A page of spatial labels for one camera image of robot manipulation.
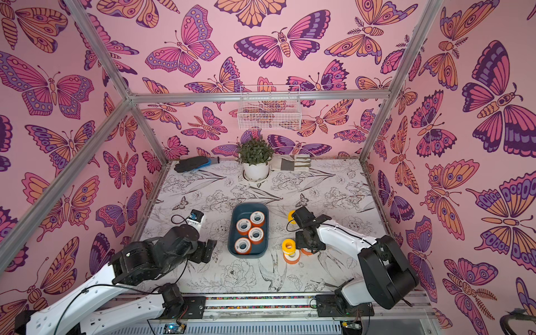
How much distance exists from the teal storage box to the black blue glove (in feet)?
1.09

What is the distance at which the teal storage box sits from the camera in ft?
2.83

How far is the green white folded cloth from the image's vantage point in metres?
1.19

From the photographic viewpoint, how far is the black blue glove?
3.87ft

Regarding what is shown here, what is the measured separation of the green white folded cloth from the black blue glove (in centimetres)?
36
